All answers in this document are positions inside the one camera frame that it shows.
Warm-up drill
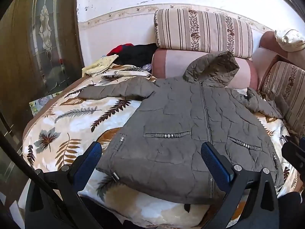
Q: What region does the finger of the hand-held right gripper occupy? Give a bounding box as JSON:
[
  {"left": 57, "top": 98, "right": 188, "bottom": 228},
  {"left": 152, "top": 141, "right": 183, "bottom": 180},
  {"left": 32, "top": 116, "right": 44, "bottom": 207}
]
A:
[{"left": 281, "top": 137, "right": 305, "bottom": 182}]

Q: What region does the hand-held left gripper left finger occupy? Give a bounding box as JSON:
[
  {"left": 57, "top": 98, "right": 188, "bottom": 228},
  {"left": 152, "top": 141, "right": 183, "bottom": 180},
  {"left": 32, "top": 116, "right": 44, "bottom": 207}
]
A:
[{"left": 25, "top": 141, "right": 103, "bottom": 229}]

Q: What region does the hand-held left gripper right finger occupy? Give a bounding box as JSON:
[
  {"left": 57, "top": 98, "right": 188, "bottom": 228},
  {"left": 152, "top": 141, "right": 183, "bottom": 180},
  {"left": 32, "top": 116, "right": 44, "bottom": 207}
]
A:
[{"left": 201, "top": 142, "right": 279, "bottom": 229}]

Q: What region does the grey quilted hooded jacket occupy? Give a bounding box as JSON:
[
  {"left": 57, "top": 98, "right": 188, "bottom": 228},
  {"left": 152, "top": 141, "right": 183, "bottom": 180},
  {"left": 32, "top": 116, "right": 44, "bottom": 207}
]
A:
[{"left": 77, "top": 51, "right": 285, "bottom": 206}]

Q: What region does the leaf print blanket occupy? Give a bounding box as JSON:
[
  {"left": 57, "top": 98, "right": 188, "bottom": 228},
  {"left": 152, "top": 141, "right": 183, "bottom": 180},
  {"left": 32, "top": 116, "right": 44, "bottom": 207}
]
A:
[{"left": 22, "top": 63, "right": 298, "bottom": 229}]

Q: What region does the striped floral cushion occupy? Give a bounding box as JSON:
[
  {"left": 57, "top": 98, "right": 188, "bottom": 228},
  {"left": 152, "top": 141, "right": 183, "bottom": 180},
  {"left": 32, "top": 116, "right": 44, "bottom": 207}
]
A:
[
  {"left": 154, "top": 8, "right": 253, "bottom": 59},
  {"left": 261, "top": 61, "right": 305, "bottom": 139}
]

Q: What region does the green printed floor mat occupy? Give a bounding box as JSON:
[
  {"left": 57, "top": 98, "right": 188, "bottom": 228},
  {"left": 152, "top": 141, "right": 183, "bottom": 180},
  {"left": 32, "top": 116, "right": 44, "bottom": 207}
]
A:
[{"left": 29, "top": 93, "right": 63, "bottom": 115}]

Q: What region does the pale yellow cloth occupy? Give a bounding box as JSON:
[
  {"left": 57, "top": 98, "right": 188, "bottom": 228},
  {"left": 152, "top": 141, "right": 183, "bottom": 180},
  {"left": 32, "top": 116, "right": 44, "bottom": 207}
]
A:
[{"left": 82, "top": 54, "right": 119, "bottom": 77}]

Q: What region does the beige cushion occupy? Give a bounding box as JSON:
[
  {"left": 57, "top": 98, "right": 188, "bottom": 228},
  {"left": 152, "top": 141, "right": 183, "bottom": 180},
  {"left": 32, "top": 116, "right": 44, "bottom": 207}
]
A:
[{"left": 285, "top": 44, "right": 305, "bottom": 71}]

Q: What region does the pink bolster cushion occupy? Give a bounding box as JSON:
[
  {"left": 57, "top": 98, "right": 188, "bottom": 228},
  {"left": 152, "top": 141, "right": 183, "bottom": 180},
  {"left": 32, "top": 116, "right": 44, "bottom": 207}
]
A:
[
  {"left": 152, "top": 48, "right": 258, "bottom": 90},
  {"left": 251, "top": 31, "right": 290, "bottom": 83}
]

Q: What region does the red clothing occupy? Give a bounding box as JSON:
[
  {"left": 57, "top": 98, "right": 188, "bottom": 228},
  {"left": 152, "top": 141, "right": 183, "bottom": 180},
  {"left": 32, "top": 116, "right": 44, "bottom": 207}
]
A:
[{"left": 106, "top": 43, "right": 134, "bottom": 56}]

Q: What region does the black clothing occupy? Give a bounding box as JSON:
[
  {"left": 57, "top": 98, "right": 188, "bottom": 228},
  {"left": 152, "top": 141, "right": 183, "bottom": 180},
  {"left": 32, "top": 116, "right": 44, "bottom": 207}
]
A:
[{"left": 118, "top": 43, "right": 158, "bottom": 67}]

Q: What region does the cream printed cloth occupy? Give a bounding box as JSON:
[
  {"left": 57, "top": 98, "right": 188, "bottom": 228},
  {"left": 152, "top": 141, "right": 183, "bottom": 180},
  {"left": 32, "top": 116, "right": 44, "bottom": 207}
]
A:
[{"left": 274, "top": 29, "right": 305, "bottom": 53}]

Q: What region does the wooden door with glass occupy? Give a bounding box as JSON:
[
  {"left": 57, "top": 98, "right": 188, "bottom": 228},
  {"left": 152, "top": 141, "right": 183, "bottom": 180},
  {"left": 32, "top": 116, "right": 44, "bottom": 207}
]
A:
[{"left": 0, "top": 0, "right": 84, "bottom": 129}]

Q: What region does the black cable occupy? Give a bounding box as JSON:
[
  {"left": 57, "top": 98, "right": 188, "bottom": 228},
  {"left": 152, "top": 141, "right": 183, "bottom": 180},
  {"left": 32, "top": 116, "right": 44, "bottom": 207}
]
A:
[{"left": 0, "top": 130, "right": 96, "bottom": 229}]

